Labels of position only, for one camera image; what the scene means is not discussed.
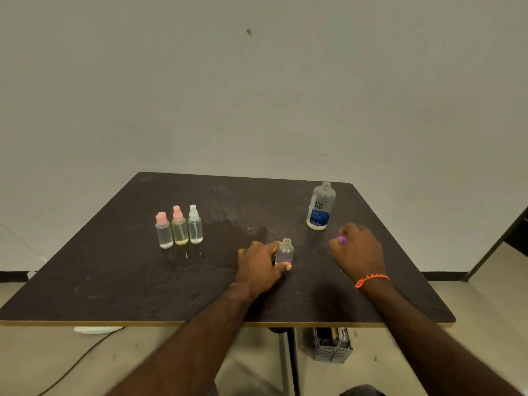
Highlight person's right hand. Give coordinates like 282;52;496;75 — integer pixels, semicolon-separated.
328;222;387;283

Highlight person's left hand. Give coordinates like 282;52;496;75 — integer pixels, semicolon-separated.
235;241;293;299

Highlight small clear bottle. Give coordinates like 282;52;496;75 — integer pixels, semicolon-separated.
275;238;295;268

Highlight person's left forearm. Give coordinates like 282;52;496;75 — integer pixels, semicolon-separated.
106;281;258;396

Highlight person's right forearm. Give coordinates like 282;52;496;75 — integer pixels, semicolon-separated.
357;278;521;396

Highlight large clear solution bottle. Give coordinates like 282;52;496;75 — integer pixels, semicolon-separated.
306;181;336;231

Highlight orange wristband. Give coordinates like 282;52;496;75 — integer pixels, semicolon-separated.
354;274;390;289

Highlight grey plastic basket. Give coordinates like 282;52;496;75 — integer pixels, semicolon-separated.
311;327;354;364

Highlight table leg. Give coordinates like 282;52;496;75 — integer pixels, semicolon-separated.
277;327;300;396

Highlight clear bottle white sprayer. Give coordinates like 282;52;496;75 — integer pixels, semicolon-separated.
188;204;204;244

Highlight yellow liquid bottle pink sprayer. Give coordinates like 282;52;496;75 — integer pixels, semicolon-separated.
171;205;189;246

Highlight clear bottle pink flat cap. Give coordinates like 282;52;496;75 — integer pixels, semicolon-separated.
155;211;174;249

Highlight dark furniture frame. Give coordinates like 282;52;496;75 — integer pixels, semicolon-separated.
462;206;528;282

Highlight black cable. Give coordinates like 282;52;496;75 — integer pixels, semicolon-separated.
38;327;124;396

